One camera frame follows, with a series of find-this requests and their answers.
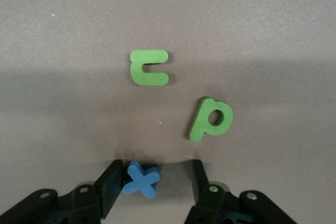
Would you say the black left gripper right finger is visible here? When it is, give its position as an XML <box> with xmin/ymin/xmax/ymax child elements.
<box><xmin>183</xmin><ymin>158</ymin><xmax>297</xmax><ymax>224</ymax></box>

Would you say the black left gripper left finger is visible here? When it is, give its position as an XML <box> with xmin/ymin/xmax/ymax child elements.
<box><xmin>0</xmin><ymin>158</ymin><xmax>124</xmax><ymax>224</ymax></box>

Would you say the blue letter x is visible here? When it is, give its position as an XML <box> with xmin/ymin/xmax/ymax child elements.
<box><xmin>122</xmin><ymin>159</ymin><xmax>160</xmax><ymax>199</ymax></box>

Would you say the green letter p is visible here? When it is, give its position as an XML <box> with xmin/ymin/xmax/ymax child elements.
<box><xmin>188</xmin><ymin>96</ymin><xmax>234</xmax><ymax>143</ymax></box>

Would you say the green letter u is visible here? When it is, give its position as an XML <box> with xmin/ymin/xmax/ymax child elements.
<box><xmin>130</xmin><ymin>49</ymin><xmax>170</xmax><ymax>87</ymax></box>

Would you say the brown table mat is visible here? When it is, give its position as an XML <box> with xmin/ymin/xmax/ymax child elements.
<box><xmin>0</xmin><ymin>0</ymin><xmax>336</xmax><ymax>224</ymax></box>

